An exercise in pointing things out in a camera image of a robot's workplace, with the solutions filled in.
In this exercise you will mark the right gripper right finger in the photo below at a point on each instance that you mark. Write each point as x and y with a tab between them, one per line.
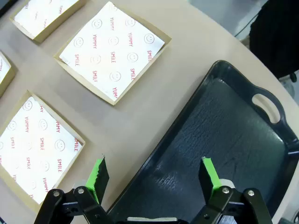
210	179

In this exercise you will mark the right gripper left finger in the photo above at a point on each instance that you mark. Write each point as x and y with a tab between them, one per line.
98	179

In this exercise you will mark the white printed paper liner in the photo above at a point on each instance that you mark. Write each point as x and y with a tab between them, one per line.
39	16
35	149
112	51
3	70

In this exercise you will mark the kraft paper food box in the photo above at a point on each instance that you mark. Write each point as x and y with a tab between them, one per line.
16	185
84	79
60	20
12	73

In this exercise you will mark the person in black cardigan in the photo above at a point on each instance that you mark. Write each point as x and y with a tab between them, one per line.
275	35

